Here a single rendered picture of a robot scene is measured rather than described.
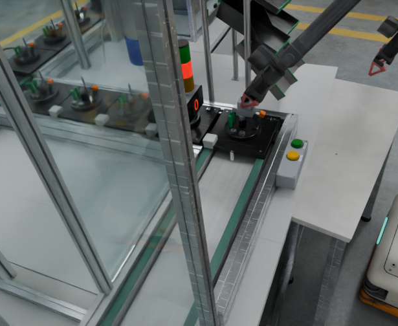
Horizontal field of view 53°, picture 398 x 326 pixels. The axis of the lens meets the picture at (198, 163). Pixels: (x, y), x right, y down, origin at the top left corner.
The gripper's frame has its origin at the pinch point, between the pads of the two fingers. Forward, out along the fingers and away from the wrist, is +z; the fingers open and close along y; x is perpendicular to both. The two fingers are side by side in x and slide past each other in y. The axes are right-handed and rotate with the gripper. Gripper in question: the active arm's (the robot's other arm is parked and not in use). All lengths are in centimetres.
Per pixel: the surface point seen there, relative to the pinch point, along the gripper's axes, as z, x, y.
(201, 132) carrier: 19.9, -4.7, 6.9
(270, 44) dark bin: -9.7, -4.8, -24.7
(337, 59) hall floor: 86, 72, -239
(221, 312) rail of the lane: -1, 23, 72
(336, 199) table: -4.6, 45.0, 14.5
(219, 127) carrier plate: 16.6, -0.3, 1.3
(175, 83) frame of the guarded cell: -63, -20, 83
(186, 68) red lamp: -13.2, -23.5, 21.3
